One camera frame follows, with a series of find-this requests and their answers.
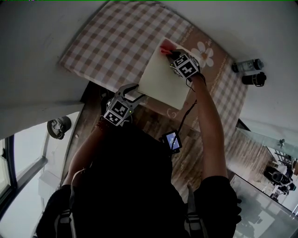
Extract black cable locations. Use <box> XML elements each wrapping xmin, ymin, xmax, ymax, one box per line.
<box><xmin>177</xmin><ymin>74</ymin><xmax>207</xmax><ymax>140</ymax></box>

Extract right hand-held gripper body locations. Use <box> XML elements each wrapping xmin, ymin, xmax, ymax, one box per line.
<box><xmin>169</xmin><ymin>49</ymin><xmax>202</xmax><ymax>80</ymax></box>

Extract small black screen device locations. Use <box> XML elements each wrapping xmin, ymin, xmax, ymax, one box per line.
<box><xmin>159</xmin><ymin>130</ymin><xmax>183</xmax><ymax>154</ymax></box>

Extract person's right forearm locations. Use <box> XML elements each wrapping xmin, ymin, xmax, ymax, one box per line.
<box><xmin>190</xmin><ymin>73</ymin><xmax>229</xmax><ymax>182</ymax></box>

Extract glass table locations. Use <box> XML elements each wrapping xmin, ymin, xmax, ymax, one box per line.
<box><xmin>234</xmin><ymin>118</ymin><xmax>298</xmax><ymax>161</ymax></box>

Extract dark window frame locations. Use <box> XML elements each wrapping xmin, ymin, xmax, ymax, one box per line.
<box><xmin>0</xmin><ymin>134</ymin><xmax>48</xmax><ymax>203</ymax></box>

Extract person's left forearm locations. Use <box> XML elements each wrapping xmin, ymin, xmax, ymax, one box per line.
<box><xmin>62</xmin><ymin>115</ymin><xmax>113</xmax><ymax>187</ymax></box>

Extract grey shoulder strap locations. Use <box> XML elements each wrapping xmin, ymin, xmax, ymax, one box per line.
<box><xmin>183</xmin><ymin>182</ymin><xmax>207</xmax><ymax>238</ymax></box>
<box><xmin>54</xmin><ymin>168</ymin><xmax>88</xmax><ymax>238</ymax></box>

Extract person's black shirt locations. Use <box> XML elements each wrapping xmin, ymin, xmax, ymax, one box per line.
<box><xmin>35</xmin><ymin>125</ymin><xmax>243</xmax><ymax>238</ymax></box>

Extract grey bottle with black cap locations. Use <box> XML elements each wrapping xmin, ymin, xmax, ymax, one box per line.
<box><xmin>231</xmin><ymin>58</ymin><xmax>265</xmax><ymax>73</ymax></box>

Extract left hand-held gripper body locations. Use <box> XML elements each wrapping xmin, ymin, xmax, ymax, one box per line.
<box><xmin>103</xmin><ymin>91</ymin><xmax>136</xmax><ymax>128</ymax></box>

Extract pink cloth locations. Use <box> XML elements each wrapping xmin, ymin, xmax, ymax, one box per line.
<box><xmin>159</xmin><ymin>39</ymin><xmax>176</xmax><ymax>55</ymax></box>

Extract black round bin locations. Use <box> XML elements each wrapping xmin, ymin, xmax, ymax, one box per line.
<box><xmin>46</xmin><ymin>115</ymin><xmax>72</xmax><ymax>140</ymax></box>

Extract white object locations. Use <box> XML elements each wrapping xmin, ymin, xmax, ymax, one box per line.
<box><xmin>138</xmin><ymin>37</ymin><xmax>194</xmax><ymax>110</ymax></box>

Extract black equipment on stand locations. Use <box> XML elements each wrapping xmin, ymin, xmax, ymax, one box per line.
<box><xmin>264</xmin><ymin>150</ymin><xmax>298</xmax><ymax>202</ymax></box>

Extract beaded bracelet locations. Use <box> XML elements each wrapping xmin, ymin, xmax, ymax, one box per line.
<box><xmin>95</xmin><ymin>115</ymin><xmax>106</xmax><ymax>131</ymax></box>

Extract checkered flower-print tablecloth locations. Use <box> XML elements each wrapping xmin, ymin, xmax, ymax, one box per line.
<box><xmin>58</xmin><ymin>0</ymin><xmax>249</xmax><ymax>145</ymax></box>

